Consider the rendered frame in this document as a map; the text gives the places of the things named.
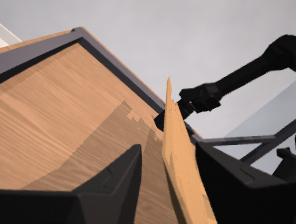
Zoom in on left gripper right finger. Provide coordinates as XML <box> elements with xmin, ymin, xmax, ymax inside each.
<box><xmin>195</xmin><ymin>141</ymin><xmax>296</xmax><ymax>224</ymax></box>

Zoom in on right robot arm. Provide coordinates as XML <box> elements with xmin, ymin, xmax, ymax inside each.
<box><xmin>177</xmin><ymin>34</ymin><xmax>296</xmax><ymax>182</ymax></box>

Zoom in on black metal overhead frame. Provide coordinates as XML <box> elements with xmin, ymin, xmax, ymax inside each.
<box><xmin>198</xmin><ymin>119</ymin><xmax>296</xmax><ymax>165</ymax></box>

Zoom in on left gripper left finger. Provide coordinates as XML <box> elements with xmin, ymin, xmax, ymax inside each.
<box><xmin>0</xmin><ymin>144</ymin><xmax>142</xmax><ymax>224</ymax></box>

